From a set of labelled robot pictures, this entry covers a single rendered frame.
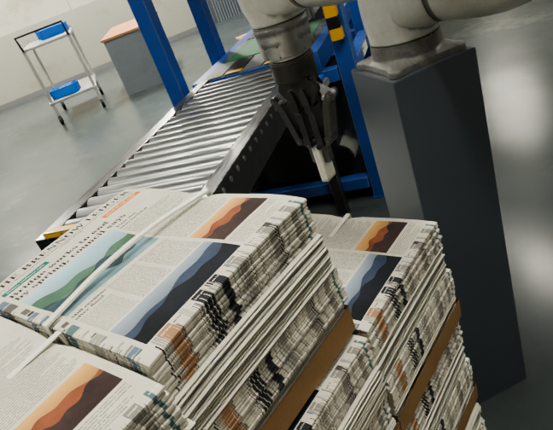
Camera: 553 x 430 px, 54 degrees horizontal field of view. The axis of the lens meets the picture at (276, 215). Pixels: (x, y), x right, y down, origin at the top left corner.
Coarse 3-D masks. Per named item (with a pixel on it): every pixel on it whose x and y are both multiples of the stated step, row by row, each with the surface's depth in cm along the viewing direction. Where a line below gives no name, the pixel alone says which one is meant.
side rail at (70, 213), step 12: (192, 96) 246; (180, 108) 235; (168, 120) 224; (156, 132) 215; (132, 156) 198; (120, 168) 191; (96, 192) 177; (84, 204) 171; (72, 216) 166; (48, 228) 163; (36, 240) 157; (48, 240) 156
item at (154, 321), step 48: (192, 240) 67; (240, 240) 63; (288, 240) 65; (144, 288) 61; (192, 288) 58; (240, 288) 59; (288, 288) 65; (336, 288) 73; (96, 336) 56; (144, 336) 53; (192, 336) 54; (240, 336) 59; (288, 336) 65; (192, 384) 54; (240, 384) 59; (288, 384) 67
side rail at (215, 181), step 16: (272, 96) 203; (256, 112) 194; (272, 112) 195; (256, 128) 179; (272, 128) 192; (240, 144) 170; (256, 144) 177; (272, 144) 190; (224, 160) 162; (240, 160) 164; (256, 160) 175; (224, 176) 153; (240, 176) 162; (256, 176) 173; (224, 192) 150; (240, 192) 160
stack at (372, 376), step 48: (336, 240) 100; (384, 240) 95; (432, 240) 94; (384, 288) 84; (432, 288) 95; (384, 336) 82; (432, 336) 95; (336, 384) 71; (384, 384) 80; (432, 384) 97
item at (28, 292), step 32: (128, 192) 89; (160, 192) 84; (96, 224) 81; (128, 224) 78; (64, 256) 75; (96, 256) 73; (0, 288) 74; (32, 288) 70; (64, 288) 68; (32, 320) 64
